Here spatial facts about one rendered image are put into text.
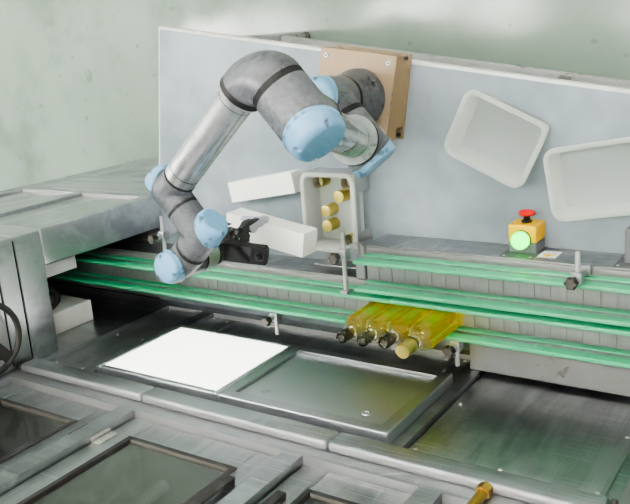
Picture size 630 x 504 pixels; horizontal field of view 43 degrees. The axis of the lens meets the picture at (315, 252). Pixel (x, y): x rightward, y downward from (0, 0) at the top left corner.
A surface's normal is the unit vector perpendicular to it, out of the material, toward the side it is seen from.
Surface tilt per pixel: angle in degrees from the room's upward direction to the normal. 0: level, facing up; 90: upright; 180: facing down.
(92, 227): 90
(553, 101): 0
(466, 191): 0
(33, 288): 90
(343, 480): 90
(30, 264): 90
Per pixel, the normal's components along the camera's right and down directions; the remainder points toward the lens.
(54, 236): 0.83, 0.08
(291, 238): -0.55, 0.26
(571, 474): -0.07, -0.96
